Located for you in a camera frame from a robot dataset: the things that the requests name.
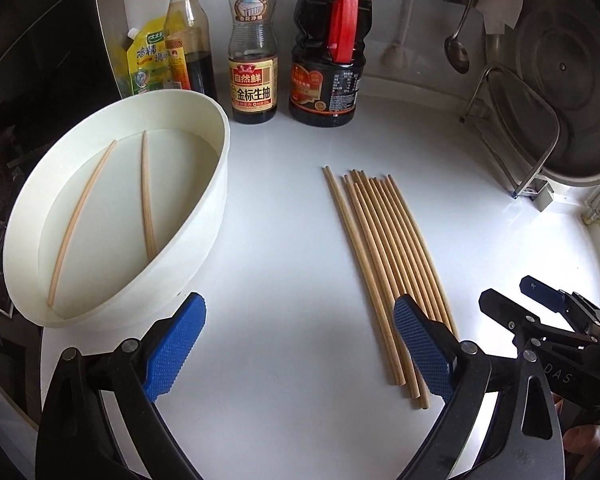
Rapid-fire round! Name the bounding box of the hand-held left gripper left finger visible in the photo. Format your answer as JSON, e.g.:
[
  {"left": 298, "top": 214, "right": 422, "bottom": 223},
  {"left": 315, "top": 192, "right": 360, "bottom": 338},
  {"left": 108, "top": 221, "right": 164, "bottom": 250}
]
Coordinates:
[{"left": 34, "top": 291, "right": 207, "bottom": 480}]

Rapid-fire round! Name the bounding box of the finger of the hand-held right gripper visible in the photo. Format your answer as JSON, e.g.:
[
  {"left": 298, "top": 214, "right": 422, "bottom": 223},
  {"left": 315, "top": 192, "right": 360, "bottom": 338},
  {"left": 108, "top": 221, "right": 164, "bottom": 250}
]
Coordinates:
[
  {"left": 519, "top": 274, "right": 600, "bottom": 337},
  {"left": 479, "top": 287, "right": 600, "bottom": 362}
]

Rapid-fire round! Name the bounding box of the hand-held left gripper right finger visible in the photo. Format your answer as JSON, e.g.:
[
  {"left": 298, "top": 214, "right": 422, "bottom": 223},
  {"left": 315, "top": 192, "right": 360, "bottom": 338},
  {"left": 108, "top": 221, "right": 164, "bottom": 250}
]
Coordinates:
[{"left": 393, "top": 294, "right": 567, "bottom": 480}]

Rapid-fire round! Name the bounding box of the bunch of wooden chopsticks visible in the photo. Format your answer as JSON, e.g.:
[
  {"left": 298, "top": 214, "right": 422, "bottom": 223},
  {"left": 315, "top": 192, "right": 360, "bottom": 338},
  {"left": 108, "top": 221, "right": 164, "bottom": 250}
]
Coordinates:
[{"left": 322, "top": 165, "right": 461, "bottom": 410}]

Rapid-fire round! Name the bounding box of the white oval plastic basin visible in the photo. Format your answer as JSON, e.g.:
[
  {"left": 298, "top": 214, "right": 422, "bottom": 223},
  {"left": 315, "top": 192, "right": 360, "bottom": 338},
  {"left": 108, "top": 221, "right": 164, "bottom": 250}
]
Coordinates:
[{"left": 2, "top": 89, "right": 231, "bottom": 330}]

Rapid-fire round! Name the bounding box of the light wooden chopstick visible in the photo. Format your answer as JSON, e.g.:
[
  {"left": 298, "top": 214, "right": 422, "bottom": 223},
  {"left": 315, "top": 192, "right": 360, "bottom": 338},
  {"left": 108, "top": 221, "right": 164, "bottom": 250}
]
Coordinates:
[
  {"left": 141, "top": 131, "right": 157, "bottom": 257},
  {"left": 47, "top": 140, "right": 117, "bottom": 307}
]

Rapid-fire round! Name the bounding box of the person's right hand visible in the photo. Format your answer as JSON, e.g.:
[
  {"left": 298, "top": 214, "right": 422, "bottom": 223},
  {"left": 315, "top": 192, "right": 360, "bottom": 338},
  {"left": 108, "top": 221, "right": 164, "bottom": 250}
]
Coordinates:
[{"left": 564, "top": 425, "right": 600, "bottom": 468}]

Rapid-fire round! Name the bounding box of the metal lid rack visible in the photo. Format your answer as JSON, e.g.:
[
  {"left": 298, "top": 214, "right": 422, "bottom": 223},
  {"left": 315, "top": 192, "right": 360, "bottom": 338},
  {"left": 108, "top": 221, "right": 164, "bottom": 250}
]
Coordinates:
[{"left": 459, "top": 62, "right": 562, "bottom": 211}]

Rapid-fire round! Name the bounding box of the large grey metal pot lid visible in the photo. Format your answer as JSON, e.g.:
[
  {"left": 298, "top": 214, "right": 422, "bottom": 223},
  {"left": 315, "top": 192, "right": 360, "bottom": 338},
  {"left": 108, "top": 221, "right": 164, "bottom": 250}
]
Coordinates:
[{"left": 514, "top": 0, "right": 600, "bottom": 183}]

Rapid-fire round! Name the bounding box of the metal hanging spoon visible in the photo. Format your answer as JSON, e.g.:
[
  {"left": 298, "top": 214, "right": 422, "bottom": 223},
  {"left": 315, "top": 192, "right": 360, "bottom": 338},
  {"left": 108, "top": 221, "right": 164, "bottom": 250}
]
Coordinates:
[{"left": 443, "top": 0, "right": 482, "bottom": 75}]

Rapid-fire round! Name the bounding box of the clear soy sauce bottle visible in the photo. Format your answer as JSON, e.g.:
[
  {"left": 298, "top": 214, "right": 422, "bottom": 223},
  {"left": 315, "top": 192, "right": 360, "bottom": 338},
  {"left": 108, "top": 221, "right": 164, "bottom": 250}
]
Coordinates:
[{"left": 227, "top": 0, "right": 280, "bottom": 125}]

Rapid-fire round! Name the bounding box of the yellow green seasoning pouch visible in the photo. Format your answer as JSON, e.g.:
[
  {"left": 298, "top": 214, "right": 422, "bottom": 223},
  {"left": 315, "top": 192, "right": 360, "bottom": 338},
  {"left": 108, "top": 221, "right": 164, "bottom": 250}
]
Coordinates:
[{"left": 126, "top": 16, "right": 175, "bottom": 97}]

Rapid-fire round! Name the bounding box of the white plastic hanging utensil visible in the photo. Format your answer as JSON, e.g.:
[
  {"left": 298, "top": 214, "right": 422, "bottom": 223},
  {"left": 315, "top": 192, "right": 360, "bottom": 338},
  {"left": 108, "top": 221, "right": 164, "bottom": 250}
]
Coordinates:
[{"left": 382, "top": 0, "right": 414, "bottom": 67}]

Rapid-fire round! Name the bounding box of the yellow cap dark sauce bottle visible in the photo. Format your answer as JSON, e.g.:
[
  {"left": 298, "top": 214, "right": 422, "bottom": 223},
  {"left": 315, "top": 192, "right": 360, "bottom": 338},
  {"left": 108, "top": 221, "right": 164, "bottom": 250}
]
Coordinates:
[{"left": 163, "top": 0, "right": 219, "bottom": 107}]

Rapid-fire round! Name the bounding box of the large red handle sauce jug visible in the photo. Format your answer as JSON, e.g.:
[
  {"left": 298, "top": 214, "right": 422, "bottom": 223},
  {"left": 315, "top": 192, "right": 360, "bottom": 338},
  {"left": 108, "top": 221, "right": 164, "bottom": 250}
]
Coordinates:
[{"left": 288, "top": 0, "right": 374, "bottom": 128}]

